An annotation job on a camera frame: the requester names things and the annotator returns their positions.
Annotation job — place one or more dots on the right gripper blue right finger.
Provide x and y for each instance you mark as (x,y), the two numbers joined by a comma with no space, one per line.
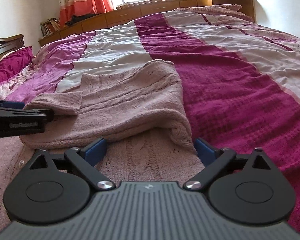
(216,163)

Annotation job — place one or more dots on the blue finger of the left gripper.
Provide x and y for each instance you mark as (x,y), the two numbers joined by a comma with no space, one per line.
(11,104)

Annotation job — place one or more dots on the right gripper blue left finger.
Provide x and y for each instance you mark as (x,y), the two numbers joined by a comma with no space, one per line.
(82,162)

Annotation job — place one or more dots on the pink knitted cardigan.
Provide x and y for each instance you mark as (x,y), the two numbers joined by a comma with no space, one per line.
(139,112)

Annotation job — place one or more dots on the magenta pillow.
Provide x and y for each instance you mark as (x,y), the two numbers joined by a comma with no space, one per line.
(14,62)

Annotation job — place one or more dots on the dark wooden headboard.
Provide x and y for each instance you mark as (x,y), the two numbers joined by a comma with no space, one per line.
(10,44)

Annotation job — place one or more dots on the magenta striped bedspread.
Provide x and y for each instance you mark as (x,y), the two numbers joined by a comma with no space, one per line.
(240,80)

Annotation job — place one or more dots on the stack of books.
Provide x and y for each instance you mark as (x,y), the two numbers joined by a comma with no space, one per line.
(50,26)

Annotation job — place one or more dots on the black cloth on cabinet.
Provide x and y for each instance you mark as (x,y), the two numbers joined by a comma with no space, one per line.
(75,19)

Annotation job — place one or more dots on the pink frilled pillow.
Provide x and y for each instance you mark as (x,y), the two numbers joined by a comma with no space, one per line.
(221,9)

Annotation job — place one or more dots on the long wooden drawer cabinet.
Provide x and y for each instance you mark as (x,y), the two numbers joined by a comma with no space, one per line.
(127,13)

